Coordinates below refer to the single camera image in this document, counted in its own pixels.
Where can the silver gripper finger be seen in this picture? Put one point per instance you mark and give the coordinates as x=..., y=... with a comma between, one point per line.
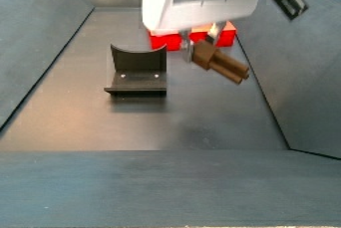
x=186, y=45
x=214, y=32

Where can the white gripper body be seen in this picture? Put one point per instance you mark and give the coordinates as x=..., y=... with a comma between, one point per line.
x=168, y=16

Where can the brown three prong object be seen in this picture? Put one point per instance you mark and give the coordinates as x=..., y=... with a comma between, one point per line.
x=211, y=59

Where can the red peg board block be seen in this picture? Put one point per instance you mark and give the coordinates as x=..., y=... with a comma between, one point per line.
x=171, y=40

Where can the black curved fixture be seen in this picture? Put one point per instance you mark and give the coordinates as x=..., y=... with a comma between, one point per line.
x=140, y=71

